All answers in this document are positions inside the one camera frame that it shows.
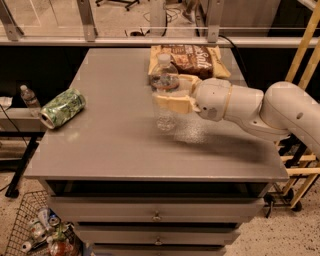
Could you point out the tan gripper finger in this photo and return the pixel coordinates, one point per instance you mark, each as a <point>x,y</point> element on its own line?
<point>188,83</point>
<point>181,105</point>

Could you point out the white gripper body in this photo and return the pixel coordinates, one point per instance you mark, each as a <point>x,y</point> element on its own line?
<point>211,97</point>

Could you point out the clear plastic water bottle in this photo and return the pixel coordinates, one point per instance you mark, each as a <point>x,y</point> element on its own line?
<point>164,80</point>

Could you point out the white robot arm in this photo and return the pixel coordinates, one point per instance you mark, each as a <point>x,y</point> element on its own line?
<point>244,109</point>

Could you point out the small bottle on shelf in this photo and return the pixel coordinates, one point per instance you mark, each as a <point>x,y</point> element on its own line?
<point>30,99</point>

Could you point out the yellow brown snack bag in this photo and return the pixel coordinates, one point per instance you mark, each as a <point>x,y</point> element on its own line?
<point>199,60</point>

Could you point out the grey drawer cabinet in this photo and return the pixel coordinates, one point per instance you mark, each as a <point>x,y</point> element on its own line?
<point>131,189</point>

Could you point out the green crushed soda can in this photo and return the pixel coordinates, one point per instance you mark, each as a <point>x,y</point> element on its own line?
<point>62,108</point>

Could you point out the metal railing frame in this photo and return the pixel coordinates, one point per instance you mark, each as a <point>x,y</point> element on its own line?
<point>147,22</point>

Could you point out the wire basket with trash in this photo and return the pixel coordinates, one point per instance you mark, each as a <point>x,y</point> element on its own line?
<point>39,231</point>

